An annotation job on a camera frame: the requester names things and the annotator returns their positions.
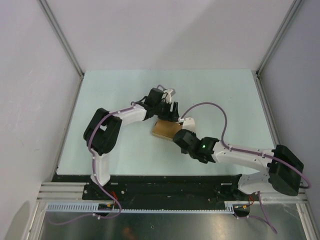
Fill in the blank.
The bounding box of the grey slotted cable duct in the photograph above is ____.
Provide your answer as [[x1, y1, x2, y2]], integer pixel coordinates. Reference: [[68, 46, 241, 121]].
[[46, 202, 234, 214]]

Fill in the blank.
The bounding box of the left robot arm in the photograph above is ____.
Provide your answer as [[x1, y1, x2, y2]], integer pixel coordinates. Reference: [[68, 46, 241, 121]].
[[83, 87, 179, 200]]

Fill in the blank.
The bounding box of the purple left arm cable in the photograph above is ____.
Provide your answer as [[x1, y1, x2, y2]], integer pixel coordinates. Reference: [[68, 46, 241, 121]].
[[47, 84, 167, 226]]

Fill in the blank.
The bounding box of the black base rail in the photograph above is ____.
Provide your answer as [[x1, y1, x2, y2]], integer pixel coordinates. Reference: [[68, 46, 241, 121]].
[[52, 174, 258, 218]]

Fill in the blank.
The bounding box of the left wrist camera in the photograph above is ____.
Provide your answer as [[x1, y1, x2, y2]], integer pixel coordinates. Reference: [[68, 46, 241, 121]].
[[162, 88, 176, 103]]

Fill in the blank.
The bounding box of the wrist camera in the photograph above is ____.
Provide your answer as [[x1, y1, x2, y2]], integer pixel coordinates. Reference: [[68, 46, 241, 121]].
[[178, 117, 196, 133], [162, 88, 176, 103]]

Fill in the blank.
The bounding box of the aluminium frame post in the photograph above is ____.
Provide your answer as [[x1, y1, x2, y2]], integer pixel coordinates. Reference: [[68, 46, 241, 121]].
[[255, 0, 305, 77], [37, 0, 84, 80]]

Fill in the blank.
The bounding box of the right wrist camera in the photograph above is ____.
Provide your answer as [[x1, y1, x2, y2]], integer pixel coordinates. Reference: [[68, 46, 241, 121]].
[[178, 117, 196, 133]]

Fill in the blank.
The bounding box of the brown cardboard express box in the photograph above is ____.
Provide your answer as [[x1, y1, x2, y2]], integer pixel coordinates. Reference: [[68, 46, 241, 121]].
[[151, 119, 182, 141]]

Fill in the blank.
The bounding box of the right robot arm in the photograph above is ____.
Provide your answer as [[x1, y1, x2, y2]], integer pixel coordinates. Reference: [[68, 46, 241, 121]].
[[173, 129, 304, 201]]

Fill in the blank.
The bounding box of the right aluminium frame post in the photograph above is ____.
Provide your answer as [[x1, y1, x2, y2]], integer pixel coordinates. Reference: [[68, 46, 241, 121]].
[[255, 0, 305, 77]]

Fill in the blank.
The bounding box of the left aluminium frame post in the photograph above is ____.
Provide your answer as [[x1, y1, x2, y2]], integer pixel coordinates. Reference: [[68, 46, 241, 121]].
[[37, 0, 84, 80]]

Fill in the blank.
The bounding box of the aluminium front cross rail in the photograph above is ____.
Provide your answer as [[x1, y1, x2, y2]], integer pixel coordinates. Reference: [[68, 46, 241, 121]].
[[36, 182, 308, 204]]

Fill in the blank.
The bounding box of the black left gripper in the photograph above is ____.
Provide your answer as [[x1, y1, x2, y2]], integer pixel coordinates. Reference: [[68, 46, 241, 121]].
[[154, 100, 180, 123]]

